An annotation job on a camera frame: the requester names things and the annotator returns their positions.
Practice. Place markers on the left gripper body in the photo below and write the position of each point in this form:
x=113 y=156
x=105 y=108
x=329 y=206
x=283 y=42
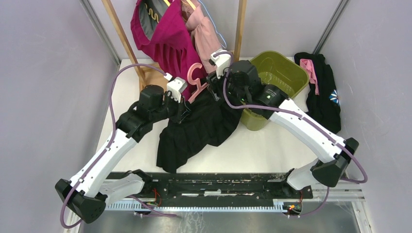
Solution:
x=174 y=108

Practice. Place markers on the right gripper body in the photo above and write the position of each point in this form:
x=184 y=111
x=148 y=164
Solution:
x=239 y=93

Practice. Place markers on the pink plastic hanger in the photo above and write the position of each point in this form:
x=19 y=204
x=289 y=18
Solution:
x=196 y=82

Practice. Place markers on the black pleated skirt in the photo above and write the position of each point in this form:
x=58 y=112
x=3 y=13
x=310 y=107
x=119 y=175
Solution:
x=210 y=122

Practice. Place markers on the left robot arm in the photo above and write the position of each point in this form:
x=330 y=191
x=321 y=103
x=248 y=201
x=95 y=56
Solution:
x=86 y=193

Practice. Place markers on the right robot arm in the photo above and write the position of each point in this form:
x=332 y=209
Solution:
x=334 y=154

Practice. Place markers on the light pink skirt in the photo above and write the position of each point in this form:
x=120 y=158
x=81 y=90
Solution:
x=202 y=30

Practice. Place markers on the magenta pleated skirt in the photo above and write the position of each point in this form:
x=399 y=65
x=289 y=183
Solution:
x=160 y=32

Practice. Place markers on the light blue hanger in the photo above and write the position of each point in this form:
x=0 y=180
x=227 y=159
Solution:
x=219 y=32

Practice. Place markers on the olive green plastic basket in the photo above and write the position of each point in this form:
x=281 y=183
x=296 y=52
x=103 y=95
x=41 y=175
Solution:
x=274 y=68

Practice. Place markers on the wooden clothes rack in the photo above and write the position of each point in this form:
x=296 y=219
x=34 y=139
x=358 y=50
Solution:
x=147 y=75

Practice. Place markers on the pink cloth on pile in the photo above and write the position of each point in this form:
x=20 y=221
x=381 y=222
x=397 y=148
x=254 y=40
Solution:
x=308 y=66

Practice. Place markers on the black garment pile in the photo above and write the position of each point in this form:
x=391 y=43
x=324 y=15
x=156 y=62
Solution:
x=323 y=108

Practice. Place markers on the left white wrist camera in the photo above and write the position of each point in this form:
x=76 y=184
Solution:
x=177 y=86

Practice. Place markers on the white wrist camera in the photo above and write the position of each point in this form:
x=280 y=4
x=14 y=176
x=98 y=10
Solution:
x=177 y=86
x=221 y=59

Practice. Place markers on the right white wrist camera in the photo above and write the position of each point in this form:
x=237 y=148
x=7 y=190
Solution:
x=221 y=59

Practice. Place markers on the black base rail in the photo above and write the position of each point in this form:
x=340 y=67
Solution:
x=219 y=189

